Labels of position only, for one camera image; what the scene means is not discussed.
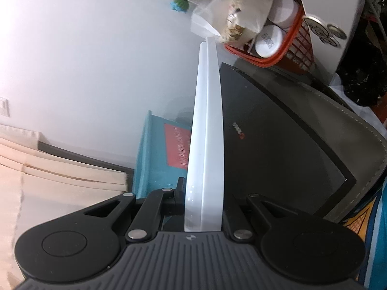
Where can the blue green small toy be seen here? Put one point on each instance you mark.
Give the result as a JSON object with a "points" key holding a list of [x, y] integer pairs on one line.
{"points": [[180, 5]]}

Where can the red plastic basket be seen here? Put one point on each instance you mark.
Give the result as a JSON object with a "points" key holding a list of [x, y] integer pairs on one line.
{"points": [[285, 41]]}

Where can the patterned tissue box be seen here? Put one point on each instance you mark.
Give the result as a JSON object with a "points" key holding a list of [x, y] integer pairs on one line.
{"points": [[238, 21]]}

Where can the white desk shelf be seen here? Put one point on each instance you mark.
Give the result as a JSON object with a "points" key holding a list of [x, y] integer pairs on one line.
{"points": [[343, 14]]}

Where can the teal plastic storage bin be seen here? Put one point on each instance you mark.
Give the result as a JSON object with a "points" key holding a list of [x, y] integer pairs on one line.
{"points": [[162, 156]]}

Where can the black flat box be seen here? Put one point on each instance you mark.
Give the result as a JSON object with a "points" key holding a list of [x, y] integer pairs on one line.
{"points": [[270, 151]]}

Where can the white wall switch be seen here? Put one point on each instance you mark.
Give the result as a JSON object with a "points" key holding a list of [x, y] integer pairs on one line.
{"points": [[4, 108]]}

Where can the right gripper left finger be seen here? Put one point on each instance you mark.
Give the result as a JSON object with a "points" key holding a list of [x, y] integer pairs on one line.
{"points": [[158, 204]]}

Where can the cream curtain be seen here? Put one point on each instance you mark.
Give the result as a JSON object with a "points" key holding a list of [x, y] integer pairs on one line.
{"points": [[37, 187]]}

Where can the white bin lid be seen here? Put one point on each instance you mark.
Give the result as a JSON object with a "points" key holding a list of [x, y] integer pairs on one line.
{"points": [[205, 179]]}

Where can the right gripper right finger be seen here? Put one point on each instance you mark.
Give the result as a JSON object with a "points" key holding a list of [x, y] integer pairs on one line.
{"points": [[244, 219]]}

